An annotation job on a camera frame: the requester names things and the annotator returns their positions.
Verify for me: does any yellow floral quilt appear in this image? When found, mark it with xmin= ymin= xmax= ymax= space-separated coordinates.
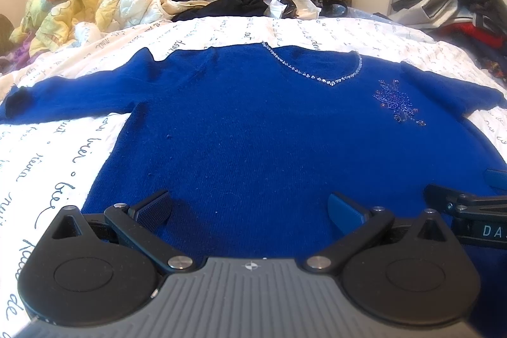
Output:
xmin=10 ymin=0 xmax=182 ymax=56

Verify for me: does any white script-print bedsheet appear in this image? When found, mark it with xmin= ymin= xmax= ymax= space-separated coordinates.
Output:
xmin=1 ymin=17 xmax=506 ymax=337

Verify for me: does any blue knit sweater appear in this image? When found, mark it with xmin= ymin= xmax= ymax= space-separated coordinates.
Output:
xmin=0 ymin=41 xmax=507 ymax=335

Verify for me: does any clothes pile on right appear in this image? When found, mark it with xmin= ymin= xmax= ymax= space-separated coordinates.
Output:
xmin=389 ymin=0 xmax=506 ymax=84

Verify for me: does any black garment pile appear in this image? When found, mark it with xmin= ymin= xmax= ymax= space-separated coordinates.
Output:
xmin=172 ymin=0 xmax=268 ymax=22

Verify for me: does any crumpled white plastic bag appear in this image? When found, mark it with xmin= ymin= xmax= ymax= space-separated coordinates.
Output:
xmin=268 ymin=0 xmax=321 ymax=21

